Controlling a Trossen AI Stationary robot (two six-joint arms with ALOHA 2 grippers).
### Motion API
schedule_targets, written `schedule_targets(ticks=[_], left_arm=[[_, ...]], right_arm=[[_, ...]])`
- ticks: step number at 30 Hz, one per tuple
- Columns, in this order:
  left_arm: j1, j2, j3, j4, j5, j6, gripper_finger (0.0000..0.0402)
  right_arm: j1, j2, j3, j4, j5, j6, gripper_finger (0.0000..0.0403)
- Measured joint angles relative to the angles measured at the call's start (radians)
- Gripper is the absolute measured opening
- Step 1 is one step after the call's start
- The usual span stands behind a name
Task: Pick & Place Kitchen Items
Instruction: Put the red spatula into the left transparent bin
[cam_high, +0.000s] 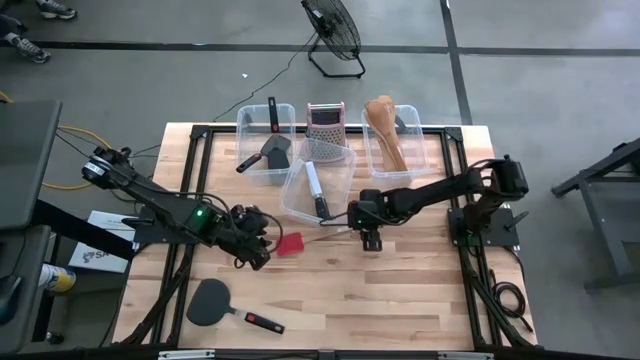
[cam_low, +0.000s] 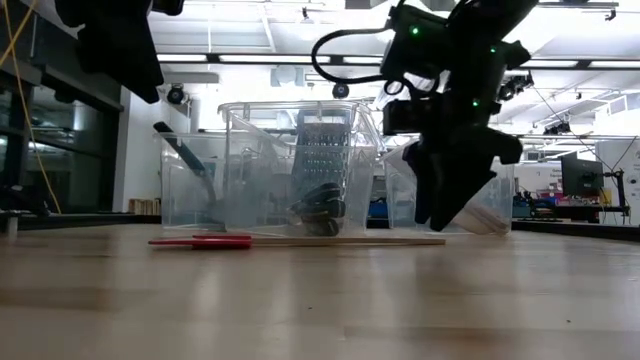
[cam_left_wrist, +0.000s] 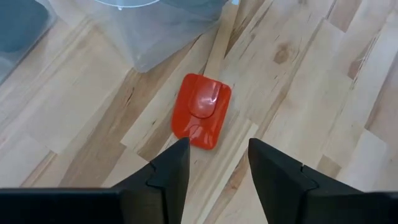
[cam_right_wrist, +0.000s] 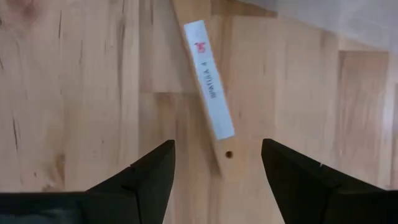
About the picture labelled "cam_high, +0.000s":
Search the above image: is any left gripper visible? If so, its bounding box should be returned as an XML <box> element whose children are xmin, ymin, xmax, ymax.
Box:
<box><xmin>222</xmin><ymin>203</ymin><xmax>279</xmax><ymax>271</ymax></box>

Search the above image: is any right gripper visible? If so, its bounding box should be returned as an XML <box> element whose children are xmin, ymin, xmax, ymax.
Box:
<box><xmin>348</xmin><ymin>189</ymin><xmax>391</xmax><ymax>252</ymax></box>

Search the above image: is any red silicone spatula wooden handle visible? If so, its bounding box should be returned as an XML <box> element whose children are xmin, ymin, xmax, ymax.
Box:
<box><xmin>275</xmin><ymin>227</ymin><xmax>362</xmax><ymax>258</ymax></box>

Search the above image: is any black round turner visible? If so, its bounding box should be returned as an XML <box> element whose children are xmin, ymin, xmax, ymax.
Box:
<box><xmin>185</xmin><ymin>277</ymin><xmax>287</xmax><ymax>336</ymax></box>

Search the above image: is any black square turner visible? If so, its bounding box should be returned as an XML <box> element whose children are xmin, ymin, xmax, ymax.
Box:
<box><xmin>262</xmin><ymin>96</ymin><xmax>293</xmax><ymax>157</ymax></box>
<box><xmin>235</xmin><ymin>148</ymin><xmax>292</xmax><ymax>175</ymax></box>

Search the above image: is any wooden spoon with white label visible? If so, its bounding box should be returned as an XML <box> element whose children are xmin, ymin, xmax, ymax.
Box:
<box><xmin>372</xmin><ymin>107</ymin><xmax>409</xmax><ymax>174</ymax></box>

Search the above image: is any wooden spork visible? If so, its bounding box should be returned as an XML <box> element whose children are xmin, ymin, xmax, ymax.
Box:
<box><xmin>363</xmin><ymin>98</ymin><xmax>404</xmax><ymax>174</ymax></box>

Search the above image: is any clear plastic bin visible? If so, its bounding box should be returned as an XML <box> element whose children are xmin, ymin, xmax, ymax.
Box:
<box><xmin>279</xmin><ymin>137</ymin><xmax>359</xmax><ymax>227</ymax></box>
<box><xmin>360</xmin><ymin>103</ymin><xmax>432</xmax><ymax>182</ymax></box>
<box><xmin>234</xmin><ymin>103</ymin><xmax>297</xmax><ymax>187</ymax></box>

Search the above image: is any metal box grater pink trim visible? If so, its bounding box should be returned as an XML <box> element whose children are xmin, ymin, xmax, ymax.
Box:
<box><xmin>305</xmin><ymin>101</ymin><xmax>348</xmax><ymax>164</ymax></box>

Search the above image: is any black diagonal beam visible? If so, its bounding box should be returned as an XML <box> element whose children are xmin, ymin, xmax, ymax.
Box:
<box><xmin>32</xmin><ymin>198</ymin><xmax>137</xmax><ymax>262</ymax></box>

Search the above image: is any white printed paper box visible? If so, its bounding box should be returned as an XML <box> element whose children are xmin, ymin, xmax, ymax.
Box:
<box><xmin>67</xmin><ymin>209</ymin><xmax>137</xmax><ymax>275</ymax></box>

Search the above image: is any yellow blue spray can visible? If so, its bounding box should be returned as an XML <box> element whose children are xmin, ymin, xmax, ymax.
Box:
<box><xmin>38</xmin><ymin>263</ymin><xmax>78</xmax><ymax>294</ymax></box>

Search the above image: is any black floor fan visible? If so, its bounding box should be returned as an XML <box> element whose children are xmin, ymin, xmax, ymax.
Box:
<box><xmin>299</xmin><ymin>0</ymin><xmax>367</xmax><ymax>80</ymax></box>

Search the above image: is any dark grey cart panel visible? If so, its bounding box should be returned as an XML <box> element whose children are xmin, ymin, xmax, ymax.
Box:
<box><xmin>0</xmin><ymin>223</ymin><xmax>52</xmax><ymax>355</ymax></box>
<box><xmin>0</xmin><ymin>98</ymin><xmax>64</xmax><ymax>232</ymax></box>

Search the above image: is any black metal stand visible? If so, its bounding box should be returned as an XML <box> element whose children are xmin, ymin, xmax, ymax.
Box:
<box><xmin>551</xmin><ymin>135</ymin><xmax>640</xmax><ymax>292</ymax></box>

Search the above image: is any person's shoe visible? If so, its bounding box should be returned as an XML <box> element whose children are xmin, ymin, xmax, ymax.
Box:
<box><xmin>0</xmin><ymin>13</ymin><xmax>52</xmax><ymax>65</ymax></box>
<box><xmin>34</xmin><ymin>0</ymin><xmax>79</xmax><ymax>21</ymax></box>

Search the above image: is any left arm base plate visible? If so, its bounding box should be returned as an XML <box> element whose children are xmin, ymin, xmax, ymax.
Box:
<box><xmin>122</xmin><ymin>204</ymin><xmax>207</xmax><ymax>247</ymax></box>

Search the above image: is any silver bracket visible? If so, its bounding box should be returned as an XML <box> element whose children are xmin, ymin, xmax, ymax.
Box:
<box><xmin>158</xmin><ymin>349</ymin><xmax>217</xmax><ymax>360</ymax></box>
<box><xmin>438</xmin><ymin>351</ymin><xmax>495</xmax><ymax>360</ymax></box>

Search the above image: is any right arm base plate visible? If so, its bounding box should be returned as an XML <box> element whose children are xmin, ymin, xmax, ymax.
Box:
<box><xmin>447</xmin><ymin>206</ymin><xmax>530</xmax><ymax>250</ymax></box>

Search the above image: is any black aluminium table frame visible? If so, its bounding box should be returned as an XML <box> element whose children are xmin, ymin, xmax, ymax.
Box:
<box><xmin>112</xmin><ymin>123</ymin><xmax>539</xmax><ymax>351</ymax></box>

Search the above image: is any black coiled cable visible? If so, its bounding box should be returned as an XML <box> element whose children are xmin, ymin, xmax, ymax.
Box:
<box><xmin>488</xmin><ymin>267</ymin><xmax>535</xmax><ymax>335</ymax></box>

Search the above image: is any black floor cable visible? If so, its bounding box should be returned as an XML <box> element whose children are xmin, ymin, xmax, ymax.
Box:
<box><xmin>53</xmin><ymin>130</ymin><xmax>162</xmax><ymax>202</ymax></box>

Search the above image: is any black fan power cable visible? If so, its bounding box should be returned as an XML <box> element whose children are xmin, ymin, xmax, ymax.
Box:
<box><xmin>212</xmin><ymin>32</ymin><xmax>321</xmax><ymax>124</ymax></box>

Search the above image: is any yellow extension cord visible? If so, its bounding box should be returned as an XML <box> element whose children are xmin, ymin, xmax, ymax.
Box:
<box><xmin>0</xmin><ymin>91</ymin><xmax>126</xmax><ymax>192</ymax></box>

